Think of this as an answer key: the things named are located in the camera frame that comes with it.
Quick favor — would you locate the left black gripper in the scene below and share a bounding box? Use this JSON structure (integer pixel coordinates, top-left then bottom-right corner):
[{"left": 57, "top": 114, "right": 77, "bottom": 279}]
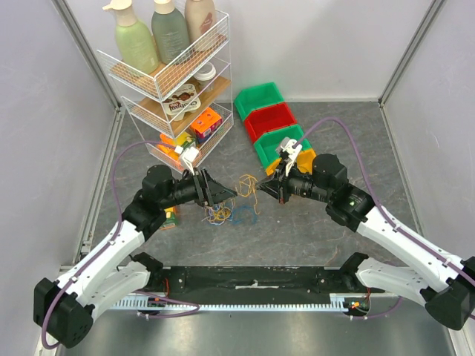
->
[{"left": 160, "top": 167, "right": 238, "bottom": 209}]

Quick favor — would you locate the blue cable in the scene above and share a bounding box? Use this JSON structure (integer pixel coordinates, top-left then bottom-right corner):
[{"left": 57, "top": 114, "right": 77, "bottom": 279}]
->
[{"left": 230, "top": 205, "right": 258, "bottom": 226}]

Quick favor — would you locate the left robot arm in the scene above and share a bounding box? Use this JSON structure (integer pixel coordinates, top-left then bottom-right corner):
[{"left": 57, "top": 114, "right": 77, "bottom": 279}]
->
[{"left": 33, "top": 165, "right": 237, "bottom": 349}]

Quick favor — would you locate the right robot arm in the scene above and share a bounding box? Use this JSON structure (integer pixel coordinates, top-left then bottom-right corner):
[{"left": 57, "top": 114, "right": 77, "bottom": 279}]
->
[{"left": 258, "top": 154, "right": 474, "bottom": 330}]

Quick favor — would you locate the yellow plastic bin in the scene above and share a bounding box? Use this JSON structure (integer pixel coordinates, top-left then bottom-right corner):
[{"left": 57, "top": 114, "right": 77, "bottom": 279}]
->
[{"left": 265, "top": 148, "right": 316, "bottom": 176}]

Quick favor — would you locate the near green plastic bin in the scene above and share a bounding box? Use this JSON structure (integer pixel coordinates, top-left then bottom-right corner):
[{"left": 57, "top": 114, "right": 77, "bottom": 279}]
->
[{"left": 254, "top": 124, "right": 304, "bottom": 168}]

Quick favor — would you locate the green plastic bin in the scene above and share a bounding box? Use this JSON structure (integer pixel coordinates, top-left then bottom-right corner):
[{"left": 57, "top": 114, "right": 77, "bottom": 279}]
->
[
  {"left": 254, "top": 124, "right": 304, "bottom": 168},
  {"left": 235, "top": 82, "right": 284, "bottom": 122}
]

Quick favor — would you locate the orange green juice carton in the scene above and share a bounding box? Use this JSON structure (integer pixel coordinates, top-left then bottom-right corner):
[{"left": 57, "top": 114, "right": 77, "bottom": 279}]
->
[{"left": 160, "top": 206, "right": 179, "bottom": 230}]

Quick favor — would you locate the orange sponge pack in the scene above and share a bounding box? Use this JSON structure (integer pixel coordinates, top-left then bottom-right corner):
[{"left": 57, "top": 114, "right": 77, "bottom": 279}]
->
[{"left": 156, "top": 133, "right": 179, "bottom": 165}]

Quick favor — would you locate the green yellow box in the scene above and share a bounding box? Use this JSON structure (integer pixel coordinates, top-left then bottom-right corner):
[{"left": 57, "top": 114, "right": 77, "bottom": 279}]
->
[{"left": 176, "top": 131, "right": 197, "bottom": 149}]

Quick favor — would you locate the red plastic bin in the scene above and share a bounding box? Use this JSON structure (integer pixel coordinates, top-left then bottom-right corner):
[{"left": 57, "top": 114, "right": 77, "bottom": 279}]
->
[{"left": 243, "top": 102, "right": 297, "bottom": 144}]

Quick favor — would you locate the orange purple box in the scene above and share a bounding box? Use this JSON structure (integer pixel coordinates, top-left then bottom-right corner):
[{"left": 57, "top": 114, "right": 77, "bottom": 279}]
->
[{"left": 190, "top": 108, "right": 223, "bottom": 144}]

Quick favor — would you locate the far green plastic bin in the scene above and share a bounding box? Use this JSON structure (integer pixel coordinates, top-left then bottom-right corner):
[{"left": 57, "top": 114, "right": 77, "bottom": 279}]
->
[{"left": 235, "top": 82, "right": 284, "bottom": 122}]

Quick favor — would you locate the yogurt multipack carton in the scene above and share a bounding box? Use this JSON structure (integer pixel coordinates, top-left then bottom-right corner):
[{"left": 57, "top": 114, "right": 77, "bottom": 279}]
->
[{"left": 163, "top": 84, "right": 201, "bottom": 121}]

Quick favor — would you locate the paper cup with lid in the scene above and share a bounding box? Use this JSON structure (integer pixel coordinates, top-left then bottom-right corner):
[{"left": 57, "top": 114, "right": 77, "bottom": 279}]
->
[{"left": 194, "top": 62, "right": 217, "bottom": 82}]

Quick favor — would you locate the light green pump bottle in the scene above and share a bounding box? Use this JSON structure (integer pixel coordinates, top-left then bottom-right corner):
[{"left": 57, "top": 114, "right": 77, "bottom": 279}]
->
[{"left": 102, "top": 0, "right": 160, "bottom": 74}]

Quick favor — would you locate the dark green bottle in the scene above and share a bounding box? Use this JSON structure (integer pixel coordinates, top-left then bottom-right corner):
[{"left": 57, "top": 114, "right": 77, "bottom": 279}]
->
[{"left": 151, "top": 0, "right": 190, "bottom": 64}]

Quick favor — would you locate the beige brown bottle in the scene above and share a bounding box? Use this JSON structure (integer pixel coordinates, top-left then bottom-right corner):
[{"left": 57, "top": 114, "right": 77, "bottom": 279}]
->
[{"left": 185, "top": 0, "right": 217, "bottom": 51}]

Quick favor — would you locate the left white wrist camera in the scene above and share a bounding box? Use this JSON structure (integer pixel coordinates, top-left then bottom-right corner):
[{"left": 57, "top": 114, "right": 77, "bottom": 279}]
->
[{"left": 174, "top": 145, "right": 200, "bottom": 175}]

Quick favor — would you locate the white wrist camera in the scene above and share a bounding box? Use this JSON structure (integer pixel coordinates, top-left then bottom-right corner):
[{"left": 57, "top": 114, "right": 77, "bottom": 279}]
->
[
  {"left": 276, "top": 136, "right": 302, "bottom": 170},
  {"left": 174, "top": 145, "right": 200, "bottom": 175}
]

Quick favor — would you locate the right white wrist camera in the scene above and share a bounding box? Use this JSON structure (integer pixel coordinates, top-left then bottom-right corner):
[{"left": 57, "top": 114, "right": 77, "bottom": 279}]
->
[{"left": 276, "top": 136, "right": 302, "bottom": 170}]

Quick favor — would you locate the white wire shelf rack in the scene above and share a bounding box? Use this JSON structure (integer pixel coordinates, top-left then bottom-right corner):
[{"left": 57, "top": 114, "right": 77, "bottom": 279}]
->
[{"left": 98, "top": 11, "right": 234, "bottom": 166}]

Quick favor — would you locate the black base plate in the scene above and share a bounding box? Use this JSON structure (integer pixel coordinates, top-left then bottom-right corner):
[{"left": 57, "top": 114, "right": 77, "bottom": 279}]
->
[{"left": 141, "top": 266, "right": 368, "bottom": 297}]

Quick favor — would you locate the white slotted cable duct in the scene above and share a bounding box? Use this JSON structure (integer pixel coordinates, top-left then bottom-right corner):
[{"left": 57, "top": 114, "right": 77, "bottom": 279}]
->
[{"left": 110, "top": 294, "right": 369, "bottom": 312}]

